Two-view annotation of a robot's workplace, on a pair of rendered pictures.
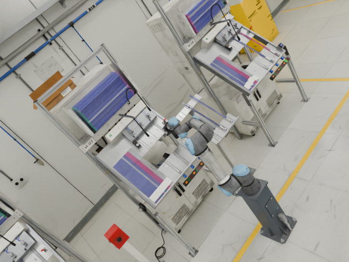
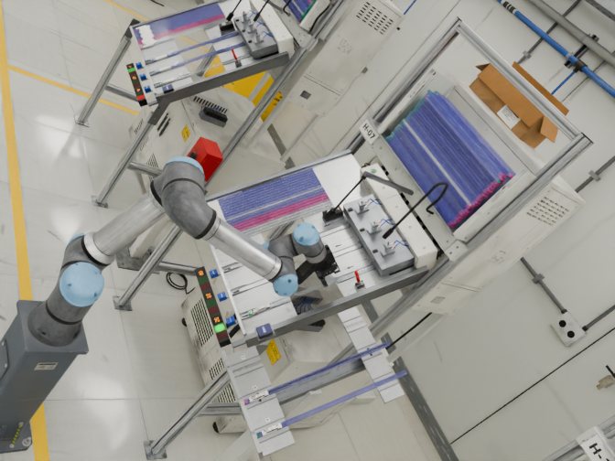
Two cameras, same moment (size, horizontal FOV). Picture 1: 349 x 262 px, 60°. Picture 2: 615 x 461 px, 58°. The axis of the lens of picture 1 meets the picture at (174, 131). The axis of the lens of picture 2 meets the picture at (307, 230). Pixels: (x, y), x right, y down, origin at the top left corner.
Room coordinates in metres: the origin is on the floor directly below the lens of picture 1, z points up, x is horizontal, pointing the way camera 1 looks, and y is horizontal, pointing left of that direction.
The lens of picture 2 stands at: (1.53, -1.45, 1.94)
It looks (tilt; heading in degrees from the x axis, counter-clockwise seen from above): 26 degrees down; 63
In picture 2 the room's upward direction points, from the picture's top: 42 degrees clockwise
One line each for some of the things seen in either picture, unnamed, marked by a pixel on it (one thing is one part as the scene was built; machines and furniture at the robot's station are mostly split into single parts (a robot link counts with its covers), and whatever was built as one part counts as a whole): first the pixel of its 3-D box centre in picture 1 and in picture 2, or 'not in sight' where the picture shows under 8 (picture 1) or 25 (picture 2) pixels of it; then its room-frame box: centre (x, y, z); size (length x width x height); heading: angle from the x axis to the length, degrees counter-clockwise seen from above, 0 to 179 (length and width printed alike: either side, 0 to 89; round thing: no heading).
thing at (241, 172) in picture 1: (242, 174); (77, 289); (1.74, -0.21, 0.72); 0.13 x 0.12 x 0.14; 95
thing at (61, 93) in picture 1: (63, 83); (526, 109); (2.92, 0.55, 1.82); 0.68 x 0.30 x 0.20; 112
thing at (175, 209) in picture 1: (166, 185); (279, 337); (2.78, 0.44, 0.31); 0.70 x 0.65 x 0.62; 112
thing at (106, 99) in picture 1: (104, 100); (448, 158); (2.69, 0.34, 1.52); 0.51 x 0.13 x 0.27; 112
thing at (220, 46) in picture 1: (239, 77); not in sight; (3.16, -0.99, 0.65); 1.01 x 0.73 x 1.29; 22
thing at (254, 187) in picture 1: (249, 183); (60, 316); (1.74, -0.21, 0.60); 0.15 x 0.15 x 0.10
